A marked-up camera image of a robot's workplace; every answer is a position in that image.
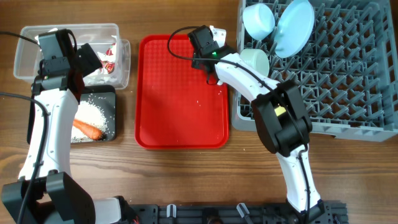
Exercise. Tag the light blue bowl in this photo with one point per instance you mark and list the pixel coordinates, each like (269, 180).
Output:
(259, 21)

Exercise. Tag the grey dishwasher rack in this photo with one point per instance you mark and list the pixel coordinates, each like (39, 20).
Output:
(346, 73)

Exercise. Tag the red candy wrapper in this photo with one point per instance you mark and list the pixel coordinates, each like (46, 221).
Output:
(109, 58)

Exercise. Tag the large light blue plate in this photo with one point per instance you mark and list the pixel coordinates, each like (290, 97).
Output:
(294, 28)

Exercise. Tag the pile of white rice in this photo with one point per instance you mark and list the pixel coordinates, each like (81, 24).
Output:
(94, 115)

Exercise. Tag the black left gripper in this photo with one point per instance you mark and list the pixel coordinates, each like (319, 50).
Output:
(89, 58)

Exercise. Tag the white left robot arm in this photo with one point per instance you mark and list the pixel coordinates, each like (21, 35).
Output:
(45, 192)

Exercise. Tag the yellow plastic cup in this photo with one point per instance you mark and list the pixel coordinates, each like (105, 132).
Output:
(279, 110)

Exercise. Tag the orange carrot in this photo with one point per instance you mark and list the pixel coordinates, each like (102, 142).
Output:
(88, 130)

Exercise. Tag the red serving tray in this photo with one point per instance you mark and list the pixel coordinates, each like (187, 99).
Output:
(177, 106)

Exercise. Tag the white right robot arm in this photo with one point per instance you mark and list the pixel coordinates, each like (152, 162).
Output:
(282, 122)

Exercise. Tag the pale green rice bowl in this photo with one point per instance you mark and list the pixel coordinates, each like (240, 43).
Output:
(256, 59)

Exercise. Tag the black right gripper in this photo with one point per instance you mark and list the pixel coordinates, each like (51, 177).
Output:
(195, 60)

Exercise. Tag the clear plastic waste bin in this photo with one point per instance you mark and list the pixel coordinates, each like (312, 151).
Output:
(99, 36)

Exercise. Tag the black plastic tray bin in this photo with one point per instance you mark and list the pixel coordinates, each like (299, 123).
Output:
(107, 102)

